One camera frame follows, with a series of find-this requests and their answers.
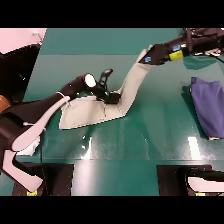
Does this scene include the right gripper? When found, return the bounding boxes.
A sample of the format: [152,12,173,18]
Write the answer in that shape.
[138,42,173,66]

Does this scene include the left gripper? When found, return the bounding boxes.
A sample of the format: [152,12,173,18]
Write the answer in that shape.
[95,87,123,105]

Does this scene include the white garment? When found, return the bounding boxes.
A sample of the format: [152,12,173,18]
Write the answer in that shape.
[58,44,158,131]

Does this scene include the purple garment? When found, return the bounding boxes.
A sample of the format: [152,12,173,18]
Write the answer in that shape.
[189,76,224,141]

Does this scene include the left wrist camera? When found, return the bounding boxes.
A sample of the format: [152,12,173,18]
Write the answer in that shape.
[97,68,114,95]

